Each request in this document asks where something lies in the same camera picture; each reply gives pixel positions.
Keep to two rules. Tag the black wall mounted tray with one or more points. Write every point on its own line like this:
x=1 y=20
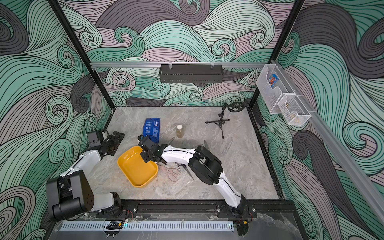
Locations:
x=191 y=74

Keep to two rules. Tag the aluminium rail right wall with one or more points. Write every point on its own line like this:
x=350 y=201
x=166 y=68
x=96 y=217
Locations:
x=362 y=182

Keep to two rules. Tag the large clear wall bin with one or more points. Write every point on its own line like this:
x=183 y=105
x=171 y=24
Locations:
x=271 y=96

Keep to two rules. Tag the black corner frame post left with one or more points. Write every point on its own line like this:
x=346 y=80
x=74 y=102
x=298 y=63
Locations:
x=78 y=47

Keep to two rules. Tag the blue wet wipes pack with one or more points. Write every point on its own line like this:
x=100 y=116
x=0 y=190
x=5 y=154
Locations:
x=151 y=129

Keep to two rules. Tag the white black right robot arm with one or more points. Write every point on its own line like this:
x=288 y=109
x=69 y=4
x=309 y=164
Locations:
x=205 y=165

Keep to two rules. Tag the black corner frame post right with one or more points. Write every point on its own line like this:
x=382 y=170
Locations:
x=284 y=15

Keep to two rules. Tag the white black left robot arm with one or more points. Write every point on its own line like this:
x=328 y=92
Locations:
x=70 y=195

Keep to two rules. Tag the aluminium rail back wall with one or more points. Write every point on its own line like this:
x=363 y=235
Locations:
x=136 y=64

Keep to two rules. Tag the white slotted cable duct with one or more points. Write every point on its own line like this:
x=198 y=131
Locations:
x=157 y=226

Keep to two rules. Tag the aluminium rail wall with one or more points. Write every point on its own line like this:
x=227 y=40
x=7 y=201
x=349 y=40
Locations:
x=362 y=182
x=136 y=64

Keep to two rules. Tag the black corner frame post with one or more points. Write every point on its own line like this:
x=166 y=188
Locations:
x=284 y=15
x=78 y=47

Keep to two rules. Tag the small clear wall bin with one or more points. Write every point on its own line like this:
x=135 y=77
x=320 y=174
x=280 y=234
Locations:
x=294 y=113

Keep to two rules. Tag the long thin black scissors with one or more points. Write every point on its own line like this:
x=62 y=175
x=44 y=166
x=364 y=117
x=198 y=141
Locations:
x=186 y=169

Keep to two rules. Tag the small amber liquid bottle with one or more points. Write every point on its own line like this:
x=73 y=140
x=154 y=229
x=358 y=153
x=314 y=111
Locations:
x=180 y=131

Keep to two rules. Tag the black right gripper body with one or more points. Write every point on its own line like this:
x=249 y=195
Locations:
x=147 y=145

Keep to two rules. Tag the colourful item in bin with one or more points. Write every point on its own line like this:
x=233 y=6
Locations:
x=273 y=80

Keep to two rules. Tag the black mini tripod stand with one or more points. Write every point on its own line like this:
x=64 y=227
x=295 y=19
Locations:
x=234 y=107

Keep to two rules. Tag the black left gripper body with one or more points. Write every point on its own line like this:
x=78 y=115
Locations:
x=112 y=143

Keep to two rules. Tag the yellow storage box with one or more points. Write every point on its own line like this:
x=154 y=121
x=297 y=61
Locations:
x=135 y=169

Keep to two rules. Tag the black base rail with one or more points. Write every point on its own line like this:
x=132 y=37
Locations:
x=249 y=208

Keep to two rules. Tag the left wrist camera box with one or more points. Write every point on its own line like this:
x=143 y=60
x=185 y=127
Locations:
x=95 y=139

